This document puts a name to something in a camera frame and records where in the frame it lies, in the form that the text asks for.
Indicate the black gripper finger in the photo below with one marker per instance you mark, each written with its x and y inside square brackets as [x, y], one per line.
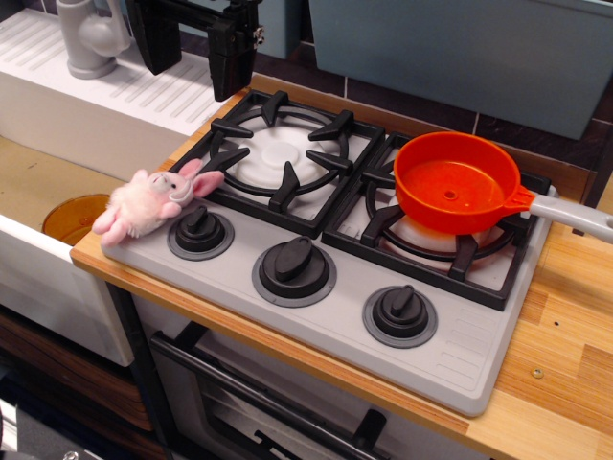
[231, 64]
[158, 40]

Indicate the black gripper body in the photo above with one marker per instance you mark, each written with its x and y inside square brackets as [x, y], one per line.
[239, 17]

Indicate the grey toy faucet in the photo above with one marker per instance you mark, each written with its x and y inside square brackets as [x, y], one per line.
[92, 42]

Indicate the black left burner grate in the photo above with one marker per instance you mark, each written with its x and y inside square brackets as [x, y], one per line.
[285, 163]

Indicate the black burner grate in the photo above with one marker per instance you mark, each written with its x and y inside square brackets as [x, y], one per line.
[285, 163]
[488, 268]

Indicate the white toy sink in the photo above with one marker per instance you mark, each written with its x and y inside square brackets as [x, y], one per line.
[62, 137]

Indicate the pink plush bunny toy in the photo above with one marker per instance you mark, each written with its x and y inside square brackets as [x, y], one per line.
[148, 200]

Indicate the black left stove knob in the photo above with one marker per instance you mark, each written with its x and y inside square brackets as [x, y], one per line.
[201, 235]

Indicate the black stove knob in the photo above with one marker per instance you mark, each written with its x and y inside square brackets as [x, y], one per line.
[294, 274]
[201, 235]
[400, 317]

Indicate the grey toy stove top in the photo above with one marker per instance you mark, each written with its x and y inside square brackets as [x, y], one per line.
[457, 367]

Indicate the orange plastic bowl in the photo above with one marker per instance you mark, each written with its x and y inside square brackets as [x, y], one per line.
[73, 219]

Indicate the black right burner grate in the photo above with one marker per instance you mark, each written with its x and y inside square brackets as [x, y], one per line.
[488, 268]

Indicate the black middle stove knob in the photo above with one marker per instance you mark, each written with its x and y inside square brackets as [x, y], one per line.
[294, 274]

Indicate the blue-grey range hood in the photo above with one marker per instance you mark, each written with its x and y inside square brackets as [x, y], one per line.
[540, 64]

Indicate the black right stove knob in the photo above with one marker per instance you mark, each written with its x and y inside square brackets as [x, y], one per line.
[400, 317]

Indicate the toy oven door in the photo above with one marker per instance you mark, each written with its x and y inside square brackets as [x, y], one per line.
[217, 419]

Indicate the orange toy pan grey handle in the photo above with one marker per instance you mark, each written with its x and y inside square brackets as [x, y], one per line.
[462, 184]

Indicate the black oven door handle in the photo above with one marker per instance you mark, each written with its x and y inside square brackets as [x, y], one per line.
[183, 351]

